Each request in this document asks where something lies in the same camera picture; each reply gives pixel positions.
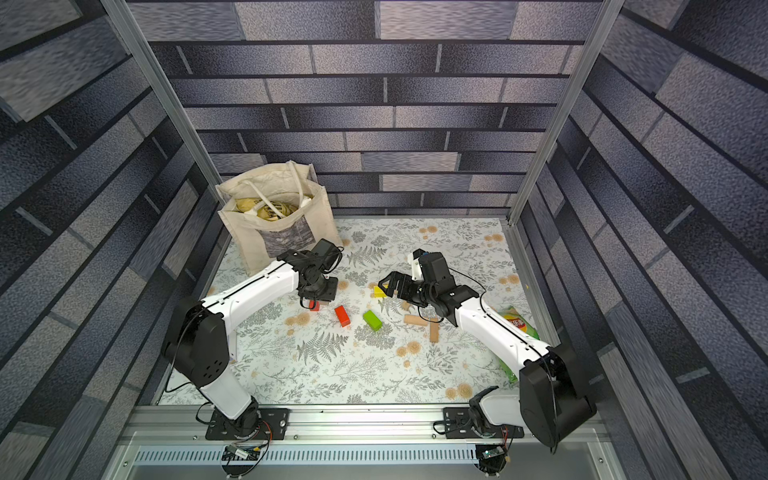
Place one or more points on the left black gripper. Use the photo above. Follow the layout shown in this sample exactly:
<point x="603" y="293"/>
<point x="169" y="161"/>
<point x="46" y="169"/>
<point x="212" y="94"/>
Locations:
<point x="330" y="296"/>

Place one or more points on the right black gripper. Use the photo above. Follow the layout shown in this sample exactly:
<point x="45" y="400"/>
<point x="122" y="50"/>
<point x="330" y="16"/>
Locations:
<point x="405" y="285"/>

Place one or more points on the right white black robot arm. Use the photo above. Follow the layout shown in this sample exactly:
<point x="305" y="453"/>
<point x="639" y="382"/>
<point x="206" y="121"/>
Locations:
<point x="552" y="399"/>

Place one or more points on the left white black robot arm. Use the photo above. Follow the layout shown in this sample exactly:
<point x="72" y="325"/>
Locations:
<point x="197" y="339"/>

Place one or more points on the green block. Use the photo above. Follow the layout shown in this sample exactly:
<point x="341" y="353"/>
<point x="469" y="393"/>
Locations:
<point x="372" y="320"/>

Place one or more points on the natural wood block lower flat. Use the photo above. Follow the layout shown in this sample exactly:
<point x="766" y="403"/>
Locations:
<point x="415" y="320"/>

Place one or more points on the natural wood block lower upright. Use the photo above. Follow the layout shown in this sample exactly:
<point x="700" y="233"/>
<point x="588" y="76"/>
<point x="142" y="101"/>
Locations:
<point x="434" y="332"/>

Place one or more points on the beige canvas tote bag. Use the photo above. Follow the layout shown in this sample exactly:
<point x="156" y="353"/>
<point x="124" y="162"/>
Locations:
<point x="275" y="208"/>

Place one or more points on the left circuit board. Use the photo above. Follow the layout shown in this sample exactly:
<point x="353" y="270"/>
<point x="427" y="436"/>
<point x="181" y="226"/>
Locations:
<point x="233" y="453"/>

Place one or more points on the circuit board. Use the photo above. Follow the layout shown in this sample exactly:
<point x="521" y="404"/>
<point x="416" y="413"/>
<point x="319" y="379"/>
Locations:
<point x="488" y="452"/>
<point x="233" y="453"/>

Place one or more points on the right circuit board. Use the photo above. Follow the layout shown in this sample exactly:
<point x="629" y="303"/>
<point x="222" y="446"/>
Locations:
<point x="488" y="452"/>

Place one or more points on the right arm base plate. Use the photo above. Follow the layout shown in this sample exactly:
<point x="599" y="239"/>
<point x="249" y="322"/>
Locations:
<point x="460" y="423"/>

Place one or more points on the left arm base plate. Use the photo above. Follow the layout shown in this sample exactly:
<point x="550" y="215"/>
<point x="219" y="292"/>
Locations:
<point x="254" y="425"/>

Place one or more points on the aluminium front rail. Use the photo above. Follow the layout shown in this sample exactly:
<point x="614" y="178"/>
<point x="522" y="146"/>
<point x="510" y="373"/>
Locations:
<point x="351" y="442"/>

